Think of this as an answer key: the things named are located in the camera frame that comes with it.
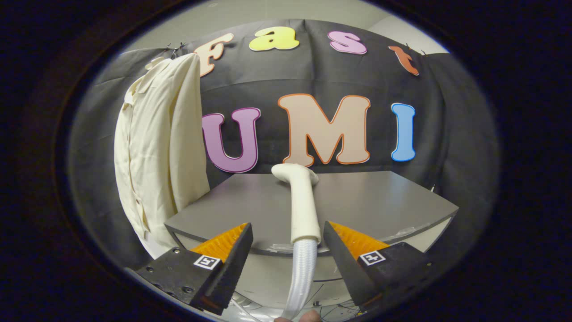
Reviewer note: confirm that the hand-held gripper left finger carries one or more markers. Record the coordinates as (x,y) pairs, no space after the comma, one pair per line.
(234,268)

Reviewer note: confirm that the white cabinet with grey top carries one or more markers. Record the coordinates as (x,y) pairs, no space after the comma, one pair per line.
(380,197)

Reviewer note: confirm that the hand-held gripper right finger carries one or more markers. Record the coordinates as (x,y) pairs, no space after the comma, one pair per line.
(344,268)

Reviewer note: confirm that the cream button-up shirt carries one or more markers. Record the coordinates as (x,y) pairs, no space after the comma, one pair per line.
(152,147)

